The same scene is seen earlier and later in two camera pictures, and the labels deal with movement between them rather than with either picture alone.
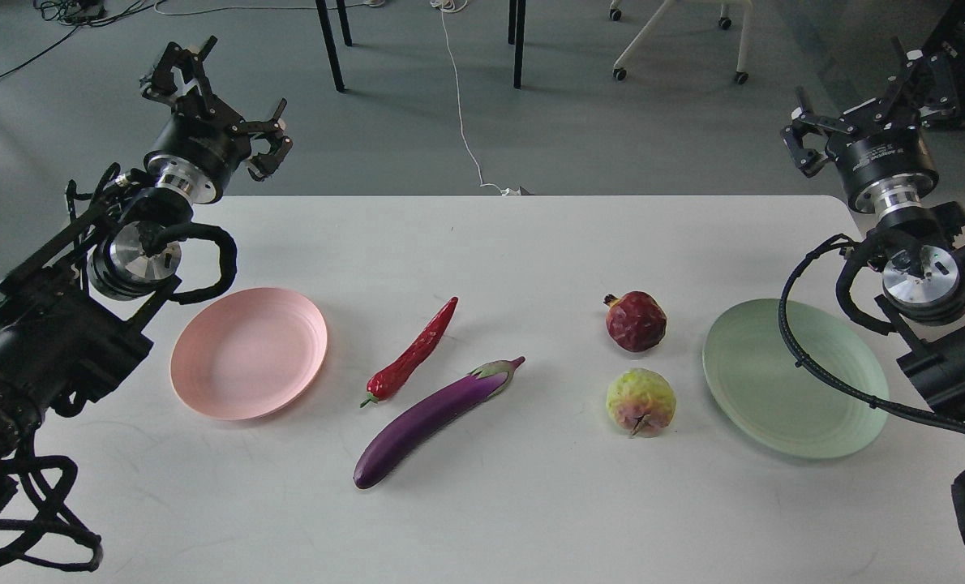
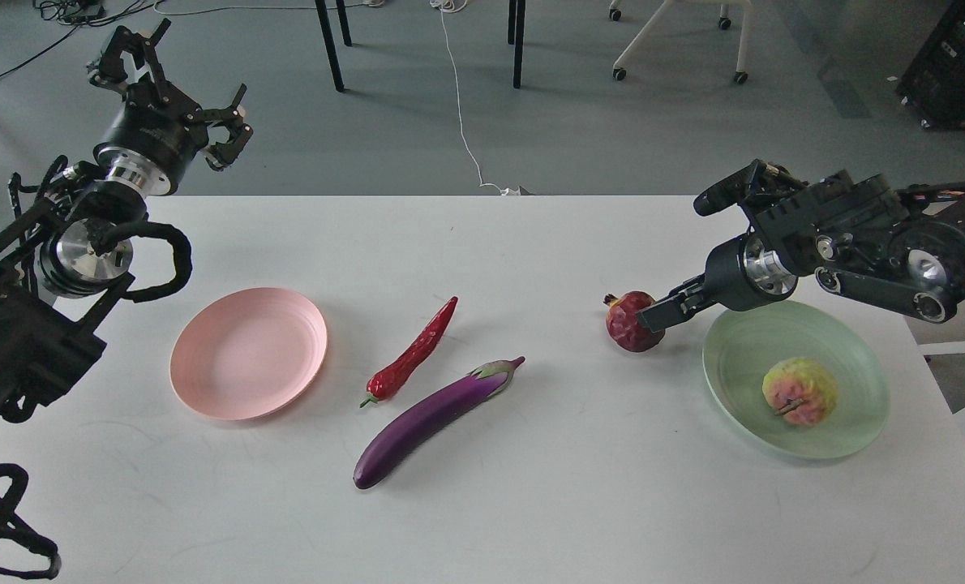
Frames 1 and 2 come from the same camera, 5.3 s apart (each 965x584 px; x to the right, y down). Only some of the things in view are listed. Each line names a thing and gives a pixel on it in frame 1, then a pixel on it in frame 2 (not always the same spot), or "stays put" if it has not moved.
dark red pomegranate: [635, 321] stays put
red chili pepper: [385, 381] stays put
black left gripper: [195, 152] -> [156, 136]
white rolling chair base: [741, 77] stays put
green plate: [765, 391] stays put
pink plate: [247, 353] stays put
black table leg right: [521, 9] stays put
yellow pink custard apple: [641, 400] -> [801, 390]
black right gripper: [888, 169] -> [739, 274]
